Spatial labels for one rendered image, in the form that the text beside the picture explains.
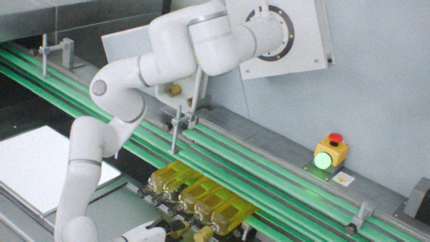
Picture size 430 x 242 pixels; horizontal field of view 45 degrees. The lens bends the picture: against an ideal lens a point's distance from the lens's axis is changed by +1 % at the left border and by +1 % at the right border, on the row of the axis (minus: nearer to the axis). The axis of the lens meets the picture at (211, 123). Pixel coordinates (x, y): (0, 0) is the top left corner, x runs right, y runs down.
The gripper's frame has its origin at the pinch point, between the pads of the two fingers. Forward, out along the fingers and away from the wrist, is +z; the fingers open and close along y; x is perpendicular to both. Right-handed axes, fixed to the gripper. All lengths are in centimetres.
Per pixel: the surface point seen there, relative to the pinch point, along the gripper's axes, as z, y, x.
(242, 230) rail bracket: 20.8, -4.4, -4.5
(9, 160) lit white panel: -21, -12, 65
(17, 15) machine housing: -2, 21, 109
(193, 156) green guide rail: 19.2, 6.3, 19.8
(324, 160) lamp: 38.1, 20.1, -12.6
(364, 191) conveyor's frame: 44, 15, -24
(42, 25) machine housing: 9, 15, 112
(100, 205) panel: -5.0, -12.5, 31.8
